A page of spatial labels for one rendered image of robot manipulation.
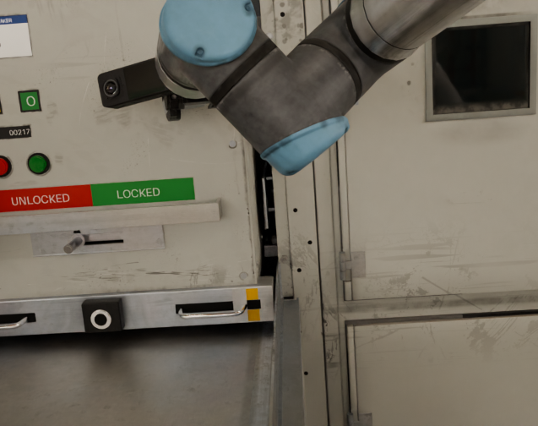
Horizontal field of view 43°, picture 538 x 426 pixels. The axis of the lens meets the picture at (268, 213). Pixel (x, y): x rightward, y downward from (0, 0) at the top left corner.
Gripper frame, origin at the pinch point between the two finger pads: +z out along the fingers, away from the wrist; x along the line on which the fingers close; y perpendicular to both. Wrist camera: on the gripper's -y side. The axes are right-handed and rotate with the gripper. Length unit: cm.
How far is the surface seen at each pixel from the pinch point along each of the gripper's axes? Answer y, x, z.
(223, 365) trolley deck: 3.3, -39.4, -2.0
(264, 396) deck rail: 6.6, -42.1, -13.6
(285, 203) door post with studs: 19.9, -16.6, 15.2
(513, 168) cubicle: 57, -16, 2
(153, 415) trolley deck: -7.5, -42.2, -12.3
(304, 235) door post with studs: 22.6, -22.6, 15.6
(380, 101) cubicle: 35.5, -2.2, 4.4
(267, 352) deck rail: 10.0, -38.8, -1.3
